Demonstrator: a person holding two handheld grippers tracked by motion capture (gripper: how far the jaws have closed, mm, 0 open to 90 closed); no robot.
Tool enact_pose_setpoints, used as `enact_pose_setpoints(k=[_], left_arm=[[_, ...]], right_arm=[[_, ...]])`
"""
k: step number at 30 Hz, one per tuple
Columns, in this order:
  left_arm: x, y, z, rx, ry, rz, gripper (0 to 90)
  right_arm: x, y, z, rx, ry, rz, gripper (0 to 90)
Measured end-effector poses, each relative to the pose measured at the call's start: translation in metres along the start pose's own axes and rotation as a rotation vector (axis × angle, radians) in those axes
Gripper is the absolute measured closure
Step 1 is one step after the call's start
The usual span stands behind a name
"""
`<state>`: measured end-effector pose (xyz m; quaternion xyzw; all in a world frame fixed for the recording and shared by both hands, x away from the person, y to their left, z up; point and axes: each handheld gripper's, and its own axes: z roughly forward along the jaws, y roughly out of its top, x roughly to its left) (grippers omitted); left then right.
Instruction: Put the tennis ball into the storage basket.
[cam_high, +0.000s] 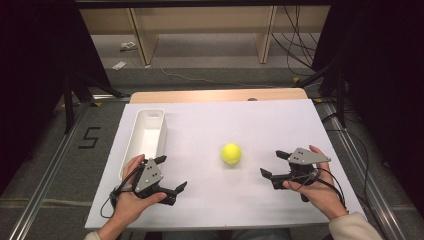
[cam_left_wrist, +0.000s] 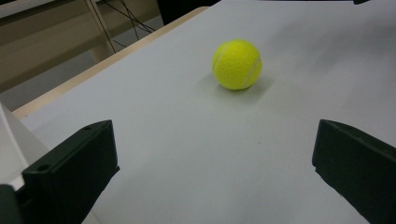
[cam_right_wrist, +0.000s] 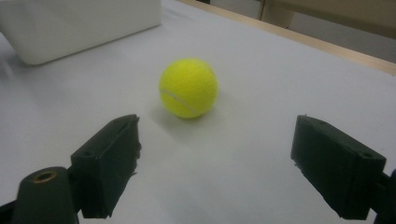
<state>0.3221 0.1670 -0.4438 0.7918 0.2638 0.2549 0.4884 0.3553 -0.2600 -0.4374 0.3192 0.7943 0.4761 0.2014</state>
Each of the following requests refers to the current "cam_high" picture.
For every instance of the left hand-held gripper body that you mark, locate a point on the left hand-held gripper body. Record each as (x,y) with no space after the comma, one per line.
(148,176)

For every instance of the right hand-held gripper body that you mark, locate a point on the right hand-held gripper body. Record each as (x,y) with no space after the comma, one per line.
(305,156)

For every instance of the white plastic bin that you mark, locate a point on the white plastic bin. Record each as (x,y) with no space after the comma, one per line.
(146,140)

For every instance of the yellow tennis ball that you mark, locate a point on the yellow tennis ball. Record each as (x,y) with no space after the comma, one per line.
(231,153)

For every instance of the person's left hand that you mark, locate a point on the person's left hand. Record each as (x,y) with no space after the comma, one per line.
(128,205)

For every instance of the person's right hand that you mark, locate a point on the person's right hand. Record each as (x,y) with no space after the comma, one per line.
(321,196)

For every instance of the white board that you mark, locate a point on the white board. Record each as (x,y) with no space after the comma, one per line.
(226,200)

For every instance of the black tripod stand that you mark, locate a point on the black tripod stand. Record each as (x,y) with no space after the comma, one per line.
(336,90)
(71,100)

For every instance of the white paper scrap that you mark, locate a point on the white paper scrap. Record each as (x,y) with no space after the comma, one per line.
(119,65)

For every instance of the small white floor device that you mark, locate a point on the small white floor device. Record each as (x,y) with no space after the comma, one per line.
(128,46)

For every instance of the dark curtain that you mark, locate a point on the dark curtain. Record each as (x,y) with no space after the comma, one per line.
(33,66)
(386,66)

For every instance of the wooden shelf unit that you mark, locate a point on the wooden shelf unit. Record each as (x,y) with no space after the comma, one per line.
(200,23)

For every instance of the black crossbar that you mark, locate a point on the black crossbar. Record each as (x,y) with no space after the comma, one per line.
(200,3)

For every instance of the aluminium floor rail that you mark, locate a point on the aluminium floor rail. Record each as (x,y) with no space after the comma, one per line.
(43,186)
(366,180)

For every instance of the short aluminium rail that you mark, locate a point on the short aluminium rail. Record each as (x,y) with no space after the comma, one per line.
(110,97)

